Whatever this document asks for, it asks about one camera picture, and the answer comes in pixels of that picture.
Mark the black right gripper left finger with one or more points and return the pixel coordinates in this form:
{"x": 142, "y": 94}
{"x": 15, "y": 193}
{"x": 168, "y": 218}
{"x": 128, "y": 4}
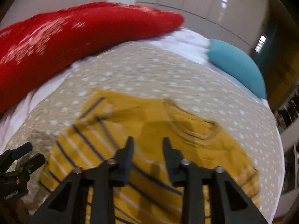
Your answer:
{"x": 68, "y": 203}

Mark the red pillow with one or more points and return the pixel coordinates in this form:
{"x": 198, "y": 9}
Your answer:
{"x": 34, "y": 50}

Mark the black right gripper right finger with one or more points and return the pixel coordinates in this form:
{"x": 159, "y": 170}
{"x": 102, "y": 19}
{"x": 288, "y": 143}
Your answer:
{"x": 228, "y": 202}

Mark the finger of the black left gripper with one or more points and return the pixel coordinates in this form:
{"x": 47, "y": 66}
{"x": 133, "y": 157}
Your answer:
{"x": 34, "y": 163}
{"x": 22, "y": 150}

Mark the white shelf unit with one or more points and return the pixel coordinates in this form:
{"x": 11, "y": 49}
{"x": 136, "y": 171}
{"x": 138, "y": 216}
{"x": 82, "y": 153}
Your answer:
{"x": 287, "y": 123}

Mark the white bed sheet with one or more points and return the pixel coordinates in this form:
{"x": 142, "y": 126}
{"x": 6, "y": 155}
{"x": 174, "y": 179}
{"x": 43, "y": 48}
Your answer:
{"x": 183, "y": 42}

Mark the glossy beige wardrobe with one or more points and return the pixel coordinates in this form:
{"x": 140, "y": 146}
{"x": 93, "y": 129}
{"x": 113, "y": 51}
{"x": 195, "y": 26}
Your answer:
{"x": 238, "y": 22}

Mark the teal pillow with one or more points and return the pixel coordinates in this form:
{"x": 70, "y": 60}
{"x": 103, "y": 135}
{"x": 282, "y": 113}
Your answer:
{"x": 237, "y": 64}

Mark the yellow striped small garment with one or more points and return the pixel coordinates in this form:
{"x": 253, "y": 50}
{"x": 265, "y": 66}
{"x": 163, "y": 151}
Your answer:
{"x": 103, "y": 126}

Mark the brown wooden door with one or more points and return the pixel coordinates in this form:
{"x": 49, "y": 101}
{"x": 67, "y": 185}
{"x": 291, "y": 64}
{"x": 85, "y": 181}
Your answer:
{"x": 281, "y": 80}

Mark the beige dotted bed cover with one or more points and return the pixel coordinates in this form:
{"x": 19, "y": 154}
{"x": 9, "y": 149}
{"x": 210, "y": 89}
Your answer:
{"x": 145, "y": 71}

